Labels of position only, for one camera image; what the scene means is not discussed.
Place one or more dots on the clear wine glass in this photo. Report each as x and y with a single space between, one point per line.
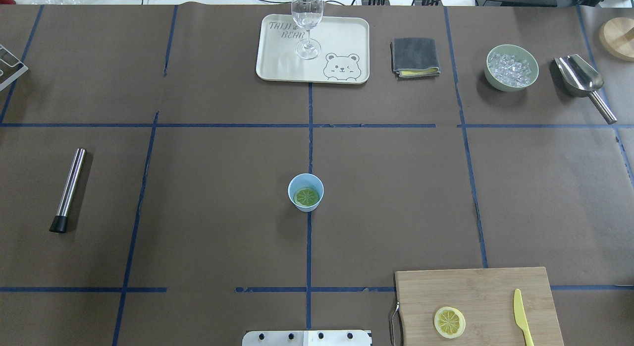
307 14

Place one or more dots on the grey folded cloth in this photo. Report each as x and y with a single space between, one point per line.
414 57

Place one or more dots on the light blue plastic cup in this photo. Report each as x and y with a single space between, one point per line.
305 179

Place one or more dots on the green lime slice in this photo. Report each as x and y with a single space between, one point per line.
306 197

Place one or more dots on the yellow lemon slice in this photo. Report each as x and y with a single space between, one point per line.
449 322

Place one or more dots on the bamboo cutting board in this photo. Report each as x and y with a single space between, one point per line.
484 296

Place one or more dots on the steel ice scoop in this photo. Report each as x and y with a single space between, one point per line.
582 80

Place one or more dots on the steel muddler black tip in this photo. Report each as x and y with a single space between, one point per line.
60 221

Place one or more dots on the wooden cup tree stand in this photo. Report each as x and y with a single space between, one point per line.
617 37

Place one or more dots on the yellow plastic knife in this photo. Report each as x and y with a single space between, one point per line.
520 317

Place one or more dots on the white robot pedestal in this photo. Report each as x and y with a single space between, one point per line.
308 338

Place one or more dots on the green bowl of ice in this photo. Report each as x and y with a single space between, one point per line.
510 68

